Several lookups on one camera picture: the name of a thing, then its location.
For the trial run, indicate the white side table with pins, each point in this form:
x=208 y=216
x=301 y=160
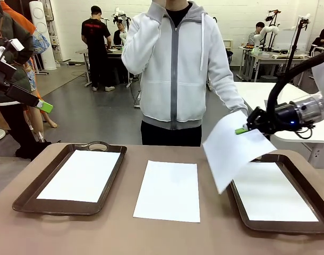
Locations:
x=257 y=90

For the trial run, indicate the seated man in dark clothes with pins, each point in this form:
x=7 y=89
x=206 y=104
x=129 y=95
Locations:
x=119 y=34

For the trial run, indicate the person's right hand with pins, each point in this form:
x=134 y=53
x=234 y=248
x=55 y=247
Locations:
x=158 y=1

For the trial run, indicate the background workbench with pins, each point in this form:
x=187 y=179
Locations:
x=114 y=51

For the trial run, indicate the person in dark green jacket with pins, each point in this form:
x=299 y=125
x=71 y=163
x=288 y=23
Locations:
x=24 y=69

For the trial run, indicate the person in light grey hoodie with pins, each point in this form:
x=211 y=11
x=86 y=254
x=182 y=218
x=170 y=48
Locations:
x=178 y=79

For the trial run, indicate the brown plastic serving tray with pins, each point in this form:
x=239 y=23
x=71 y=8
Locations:
x=58 y=208
x=284 y=227

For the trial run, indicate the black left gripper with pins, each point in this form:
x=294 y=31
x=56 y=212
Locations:
x=2 y=77

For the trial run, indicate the seated person in plaid shirt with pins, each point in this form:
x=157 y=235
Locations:
x=259 y=26

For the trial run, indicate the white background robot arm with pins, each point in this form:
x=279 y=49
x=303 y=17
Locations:
x=271 y=29

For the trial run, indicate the white box on left wrist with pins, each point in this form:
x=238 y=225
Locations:
x=16 y=45

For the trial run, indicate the white tower air conditioner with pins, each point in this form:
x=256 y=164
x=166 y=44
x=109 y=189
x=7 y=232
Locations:
x=42 y=16

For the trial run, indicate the man in black T-shirt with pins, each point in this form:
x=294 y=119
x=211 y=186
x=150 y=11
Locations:
x=94 y=32

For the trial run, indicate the white A4 paper sheet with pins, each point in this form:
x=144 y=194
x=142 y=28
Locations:
x=231 y=154
x=279 y=196
x=79 y=175

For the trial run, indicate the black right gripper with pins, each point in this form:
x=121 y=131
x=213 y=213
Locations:
x=284 y=118

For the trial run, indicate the white A4 paper stack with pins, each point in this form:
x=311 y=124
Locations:
x=167 y=191

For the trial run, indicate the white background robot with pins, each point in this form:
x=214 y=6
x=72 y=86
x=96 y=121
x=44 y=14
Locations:
x=118 y=12

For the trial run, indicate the black camera tripod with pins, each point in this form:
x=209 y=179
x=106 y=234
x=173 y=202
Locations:
x=298 y=40

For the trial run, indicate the background white desk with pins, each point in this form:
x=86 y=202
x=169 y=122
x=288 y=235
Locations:
x=284 y=59

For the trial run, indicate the person's left forearm grey sleeve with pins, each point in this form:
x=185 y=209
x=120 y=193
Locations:
x=231 y=98

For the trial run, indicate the person's right forearm grey sleeve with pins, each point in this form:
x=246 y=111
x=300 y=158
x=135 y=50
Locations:
x=143 y=40

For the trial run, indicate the person in orange clothes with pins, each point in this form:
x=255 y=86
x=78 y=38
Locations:
x=41 y=42

